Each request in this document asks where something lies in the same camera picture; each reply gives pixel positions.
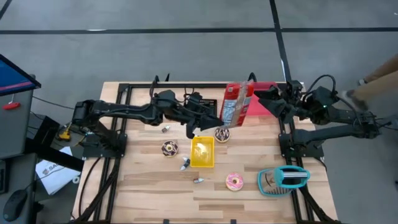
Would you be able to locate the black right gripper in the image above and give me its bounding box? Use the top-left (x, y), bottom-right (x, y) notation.
top-left (254, 85), bottom-right (308, 124)

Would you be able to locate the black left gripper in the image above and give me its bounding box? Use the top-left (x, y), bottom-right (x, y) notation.
top-left (178, 105), bottom-right (224, 139)

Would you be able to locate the chocolate donut with white stripes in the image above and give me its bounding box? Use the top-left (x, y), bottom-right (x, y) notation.
top-left (214, 126), bottom-right (231, 144)

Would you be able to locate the chocolate frosted donut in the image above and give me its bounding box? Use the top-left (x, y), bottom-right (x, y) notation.
top-left (160, 140), bottom-right (179, 157)

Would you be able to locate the red snack bag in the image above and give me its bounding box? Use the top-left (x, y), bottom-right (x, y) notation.
top-left (219, 80), bottom-right (255, 128)

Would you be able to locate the pink-red plastic bin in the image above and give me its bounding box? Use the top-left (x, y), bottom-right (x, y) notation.
top-left (247, 81), bottom-right (279, 117)

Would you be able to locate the black plastic basket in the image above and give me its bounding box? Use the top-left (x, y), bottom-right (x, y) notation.
top-left (198, 98), bottom-right (218, 116)

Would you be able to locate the yellow plastic basket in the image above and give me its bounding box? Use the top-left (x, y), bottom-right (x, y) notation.
top-left (190, 136), bottom-right (216, 169)

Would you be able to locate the pink frosted donut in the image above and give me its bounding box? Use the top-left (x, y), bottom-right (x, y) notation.
top-left (225, 172), bottom-right (244, 192)

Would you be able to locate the person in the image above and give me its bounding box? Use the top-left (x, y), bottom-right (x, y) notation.
top-left (341, 54), bottom-right (398, 111)

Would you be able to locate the yellow plug connector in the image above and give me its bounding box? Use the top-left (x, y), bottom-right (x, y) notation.
top-left (57, 124), bottom-right (72, 141)

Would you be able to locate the white paper bag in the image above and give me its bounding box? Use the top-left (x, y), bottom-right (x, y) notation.
top-left (35, 146), bottom-right (82, 195)

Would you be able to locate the grey cabinet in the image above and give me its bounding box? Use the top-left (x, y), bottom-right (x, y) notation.
top-left (0, 88), bottom-right (35, 160)

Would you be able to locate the small red object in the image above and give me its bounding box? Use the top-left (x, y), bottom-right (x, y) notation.
top-left (2, 101), bottom-right (21, 111)

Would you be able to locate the computer monitor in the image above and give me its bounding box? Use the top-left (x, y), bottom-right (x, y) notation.
top-left (0, 54), bottom-right (42, 97)

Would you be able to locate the black computer mouse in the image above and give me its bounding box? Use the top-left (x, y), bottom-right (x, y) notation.
top-left (2, 189), bottom-right (29, 222)

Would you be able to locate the black metal table frame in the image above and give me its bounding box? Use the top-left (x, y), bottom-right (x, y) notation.
top-left (74, 81), bottom-right (343, 224)

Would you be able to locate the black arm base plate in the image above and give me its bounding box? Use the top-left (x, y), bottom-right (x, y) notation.
top-left (82, 133), bottom-right (127, 159)
top-left (279, 132), bottom-right (324, 159)

